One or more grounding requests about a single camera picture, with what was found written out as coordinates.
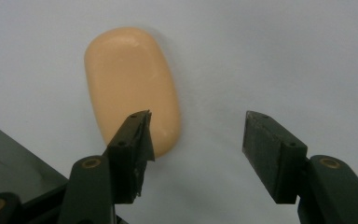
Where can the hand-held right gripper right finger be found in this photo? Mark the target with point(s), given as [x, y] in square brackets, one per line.
[272, 155]

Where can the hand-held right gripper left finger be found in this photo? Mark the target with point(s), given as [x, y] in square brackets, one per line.
[127, 161]

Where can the peach soap bar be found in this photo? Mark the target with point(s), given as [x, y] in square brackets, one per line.
[130, 77]

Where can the dark flat panel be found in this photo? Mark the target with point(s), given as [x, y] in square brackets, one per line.
[9, 165]

